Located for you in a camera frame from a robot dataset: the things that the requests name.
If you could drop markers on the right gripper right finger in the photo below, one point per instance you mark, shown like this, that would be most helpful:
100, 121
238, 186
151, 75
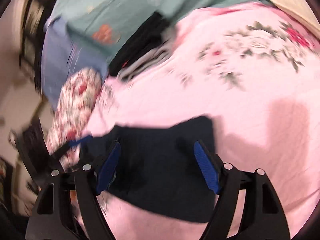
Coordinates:
262, 216

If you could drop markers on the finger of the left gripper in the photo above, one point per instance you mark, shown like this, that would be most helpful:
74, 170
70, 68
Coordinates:
73, 143

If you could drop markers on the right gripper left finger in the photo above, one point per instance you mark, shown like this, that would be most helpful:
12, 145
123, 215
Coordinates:
52, 215

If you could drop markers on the navy pants with bear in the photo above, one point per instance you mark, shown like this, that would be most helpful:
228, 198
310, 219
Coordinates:
155, 169

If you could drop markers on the red floral pillow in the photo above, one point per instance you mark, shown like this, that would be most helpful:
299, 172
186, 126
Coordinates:
75, 105

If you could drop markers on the blue plaid pillow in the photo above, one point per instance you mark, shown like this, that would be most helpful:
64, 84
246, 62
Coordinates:
62, 57

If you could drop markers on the grey folded pants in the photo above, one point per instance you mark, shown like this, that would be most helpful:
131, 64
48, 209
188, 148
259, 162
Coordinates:
152, 58

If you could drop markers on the teal heart print quilt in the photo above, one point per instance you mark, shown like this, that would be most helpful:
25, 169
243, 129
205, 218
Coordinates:
105, 25

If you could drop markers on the black folded pants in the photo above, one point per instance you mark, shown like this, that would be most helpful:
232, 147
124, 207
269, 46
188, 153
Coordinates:
146, 37

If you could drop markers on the pink floral bedsheet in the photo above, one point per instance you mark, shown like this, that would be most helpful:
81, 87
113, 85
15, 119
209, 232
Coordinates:
255, 72

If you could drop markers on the cream quilted pillow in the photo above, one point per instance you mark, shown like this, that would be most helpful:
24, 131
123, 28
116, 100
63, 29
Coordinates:
300, 11

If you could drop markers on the dark framed wall pictures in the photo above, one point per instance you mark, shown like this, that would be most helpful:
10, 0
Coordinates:
34, 17

